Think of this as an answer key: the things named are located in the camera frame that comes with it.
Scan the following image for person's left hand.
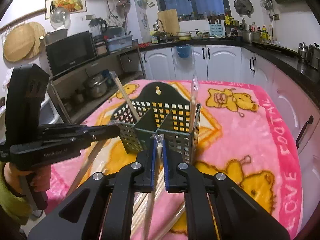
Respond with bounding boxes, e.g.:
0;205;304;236
3;165;52;205

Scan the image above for light blue knife block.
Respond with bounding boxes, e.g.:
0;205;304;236
209;24;225;37

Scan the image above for rectangular wooden cutting board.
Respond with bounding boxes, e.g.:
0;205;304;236
157;9;180;33

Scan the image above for steel pot lid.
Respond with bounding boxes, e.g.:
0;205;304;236
234;0;254;15

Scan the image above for steel tray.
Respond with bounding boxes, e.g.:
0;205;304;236
44;29;68;45

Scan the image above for steel stockpot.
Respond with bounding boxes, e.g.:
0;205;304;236
241;29;260;43

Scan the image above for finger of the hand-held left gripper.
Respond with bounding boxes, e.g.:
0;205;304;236
40;134;99;152
37;124;121;140

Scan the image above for black perforated utensil holder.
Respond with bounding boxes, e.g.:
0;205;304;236
110;82;202;165

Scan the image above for white plastic bin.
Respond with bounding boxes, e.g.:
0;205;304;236
40;97;60;125

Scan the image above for steel canister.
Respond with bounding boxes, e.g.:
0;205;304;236
307;44;320;69

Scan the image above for row of spice jars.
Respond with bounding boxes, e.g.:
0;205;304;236
178;12;208;20

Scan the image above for steel pot with lid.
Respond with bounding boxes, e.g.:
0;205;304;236
84;74;109;98

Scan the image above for black kitchen countertop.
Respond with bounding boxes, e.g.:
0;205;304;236
139;36;320;95

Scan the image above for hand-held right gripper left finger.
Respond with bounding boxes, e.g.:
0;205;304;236
27;136;156;240

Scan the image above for black blender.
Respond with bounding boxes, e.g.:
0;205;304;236
89;17;108;39

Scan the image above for blue dish rack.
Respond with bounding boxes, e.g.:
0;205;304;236
105;35;133;53

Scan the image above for pink bear printed blanket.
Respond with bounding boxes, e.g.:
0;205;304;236
46;79;304;240

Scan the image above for round wooden board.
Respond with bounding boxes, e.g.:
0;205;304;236
3;24;35;62
25;22;47;60

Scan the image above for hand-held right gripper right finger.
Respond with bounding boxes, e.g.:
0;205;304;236
162;139;292;240

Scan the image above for glass pot lid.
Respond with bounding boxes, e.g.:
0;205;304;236
50;7;71;29

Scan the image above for hanging steel ladles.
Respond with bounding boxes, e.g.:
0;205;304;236
260;0;274;19

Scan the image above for steel kettle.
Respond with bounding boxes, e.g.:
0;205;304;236
297;42;309;62

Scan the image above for fruit wall poster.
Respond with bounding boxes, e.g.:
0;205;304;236
45;0;87;20

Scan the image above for blue plastic basin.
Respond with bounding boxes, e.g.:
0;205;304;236
176;45;192;58

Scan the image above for black microwave oven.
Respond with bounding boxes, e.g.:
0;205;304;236
45;31;97;77

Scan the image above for white kitchen cabinets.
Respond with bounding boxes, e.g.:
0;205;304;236
140;44;320;205

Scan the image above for chrome sink faucet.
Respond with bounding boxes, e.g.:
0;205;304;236
153;19;165;34

